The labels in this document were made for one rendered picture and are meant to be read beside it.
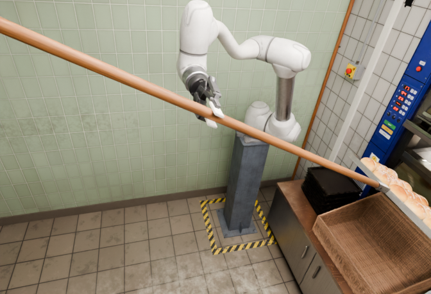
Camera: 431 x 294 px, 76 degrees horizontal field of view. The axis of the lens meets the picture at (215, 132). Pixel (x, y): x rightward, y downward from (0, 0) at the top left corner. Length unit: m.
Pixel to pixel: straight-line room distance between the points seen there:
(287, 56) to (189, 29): 0.59
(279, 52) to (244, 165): 0.97
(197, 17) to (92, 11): 1.06
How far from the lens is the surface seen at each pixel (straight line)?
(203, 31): 0.98
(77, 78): 2.09
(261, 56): 1.47
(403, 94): 2.04
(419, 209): 1.58
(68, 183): 2.66
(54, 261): 2.70
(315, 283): 2.21
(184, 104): 0.74
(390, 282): 2.13
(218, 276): 2.45
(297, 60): 1.40
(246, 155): 2.03
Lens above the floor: 2.16
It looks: 35 degrees down
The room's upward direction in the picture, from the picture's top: 6 degrees clockwise
